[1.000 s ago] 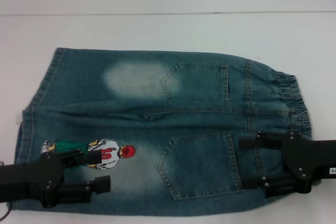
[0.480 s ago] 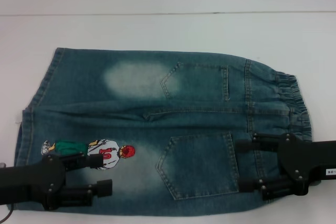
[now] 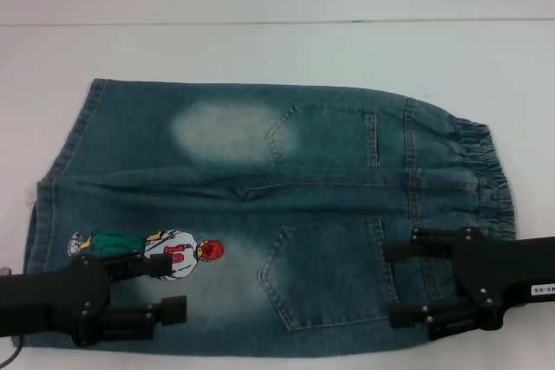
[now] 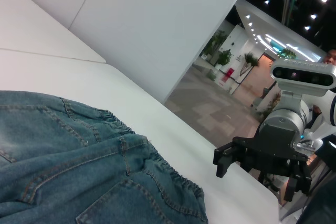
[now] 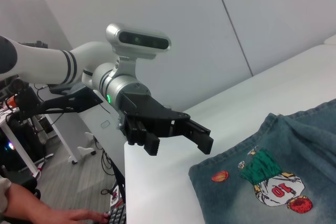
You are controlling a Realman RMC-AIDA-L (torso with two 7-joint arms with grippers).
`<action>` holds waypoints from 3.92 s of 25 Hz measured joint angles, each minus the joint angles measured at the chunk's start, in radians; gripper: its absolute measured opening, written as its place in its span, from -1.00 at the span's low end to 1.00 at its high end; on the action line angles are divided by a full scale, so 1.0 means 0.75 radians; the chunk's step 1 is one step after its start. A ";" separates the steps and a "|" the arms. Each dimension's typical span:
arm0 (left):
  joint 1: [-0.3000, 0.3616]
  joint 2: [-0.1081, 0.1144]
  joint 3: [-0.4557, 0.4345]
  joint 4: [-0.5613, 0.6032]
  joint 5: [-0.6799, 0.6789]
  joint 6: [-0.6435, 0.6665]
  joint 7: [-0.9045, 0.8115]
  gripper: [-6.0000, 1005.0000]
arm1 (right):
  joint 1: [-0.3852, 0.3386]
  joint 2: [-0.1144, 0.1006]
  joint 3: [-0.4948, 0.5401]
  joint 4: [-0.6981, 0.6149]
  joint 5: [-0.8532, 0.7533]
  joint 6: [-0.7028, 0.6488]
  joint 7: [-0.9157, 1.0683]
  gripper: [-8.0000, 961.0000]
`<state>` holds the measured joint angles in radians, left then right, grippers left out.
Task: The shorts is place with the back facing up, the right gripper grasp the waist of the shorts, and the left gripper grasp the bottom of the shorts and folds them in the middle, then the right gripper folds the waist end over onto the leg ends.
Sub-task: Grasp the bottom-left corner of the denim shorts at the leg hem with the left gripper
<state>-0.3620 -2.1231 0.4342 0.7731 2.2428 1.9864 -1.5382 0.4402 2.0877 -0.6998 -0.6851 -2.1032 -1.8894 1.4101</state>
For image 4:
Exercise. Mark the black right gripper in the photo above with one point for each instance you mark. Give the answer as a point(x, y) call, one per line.
point(273, 150)

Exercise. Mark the blue denim shorts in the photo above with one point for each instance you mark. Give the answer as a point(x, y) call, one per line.
point(78, 161)

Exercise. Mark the black box with white label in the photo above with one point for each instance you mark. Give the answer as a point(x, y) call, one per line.
point(325, 148)

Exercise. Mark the red floor sign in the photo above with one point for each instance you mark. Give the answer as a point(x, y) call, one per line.
point(229, 74)

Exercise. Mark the green potted plant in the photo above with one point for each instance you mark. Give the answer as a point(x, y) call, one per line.
point(218, 41)
point(288, 53)
point(225, 57)
point(250, 60)

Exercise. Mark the bystander person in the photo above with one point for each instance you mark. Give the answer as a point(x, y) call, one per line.
point(331, 57)

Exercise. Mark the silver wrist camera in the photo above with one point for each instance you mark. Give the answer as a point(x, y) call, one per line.
point(302, 75)

